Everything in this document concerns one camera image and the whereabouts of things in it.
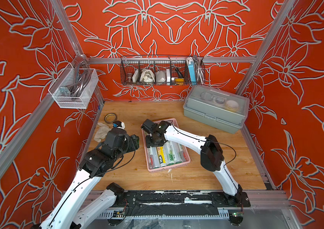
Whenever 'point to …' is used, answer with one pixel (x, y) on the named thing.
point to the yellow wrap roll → (162, 158)
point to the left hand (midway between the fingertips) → (134, 137)
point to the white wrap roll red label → (183, 156)
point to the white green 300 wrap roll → (170, 155)
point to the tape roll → (110, 114)
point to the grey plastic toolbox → (227, 112)
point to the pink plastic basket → (166, 167)
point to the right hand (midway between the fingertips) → (146, 145)
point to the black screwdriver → (177, 71)
